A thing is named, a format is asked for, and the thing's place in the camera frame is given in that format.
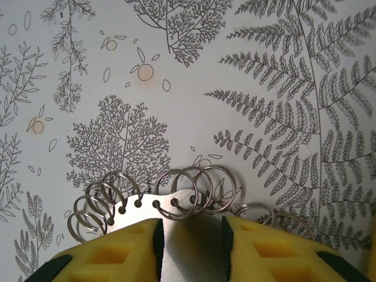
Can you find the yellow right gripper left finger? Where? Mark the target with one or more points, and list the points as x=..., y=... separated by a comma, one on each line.
x=117, y=249

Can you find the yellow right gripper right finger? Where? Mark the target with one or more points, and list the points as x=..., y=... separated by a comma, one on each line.
x=279, y=258

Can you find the metal keyring plate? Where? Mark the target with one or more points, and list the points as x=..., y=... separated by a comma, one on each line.
x=147, y=210

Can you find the floral patterned table cover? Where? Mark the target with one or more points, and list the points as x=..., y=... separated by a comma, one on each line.
x=188, y=88

